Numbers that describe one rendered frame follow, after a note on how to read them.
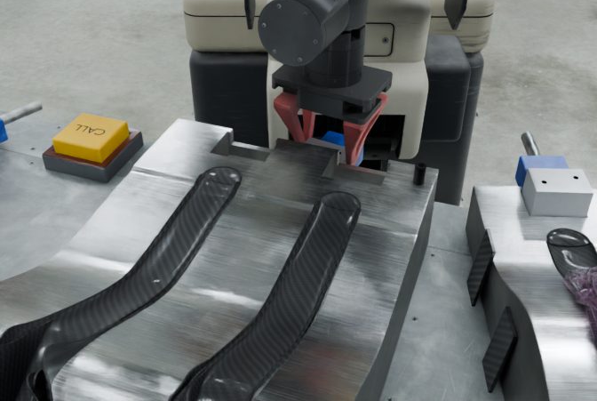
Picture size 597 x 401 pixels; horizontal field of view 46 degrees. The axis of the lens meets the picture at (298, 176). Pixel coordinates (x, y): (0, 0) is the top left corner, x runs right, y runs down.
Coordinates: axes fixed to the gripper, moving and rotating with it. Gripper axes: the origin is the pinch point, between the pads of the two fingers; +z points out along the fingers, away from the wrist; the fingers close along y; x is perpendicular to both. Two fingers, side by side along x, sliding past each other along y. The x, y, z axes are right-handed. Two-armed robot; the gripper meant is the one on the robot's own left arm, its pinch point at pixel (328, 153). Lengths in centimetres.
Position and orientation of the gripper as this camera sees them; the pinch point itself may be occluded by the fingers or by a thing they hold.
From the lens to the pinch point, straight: 72.6
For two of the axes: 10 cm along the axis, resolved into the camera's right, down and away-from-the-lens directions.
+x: 4.5, -5.1, 7.3
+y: 8.9, 2.8, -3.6
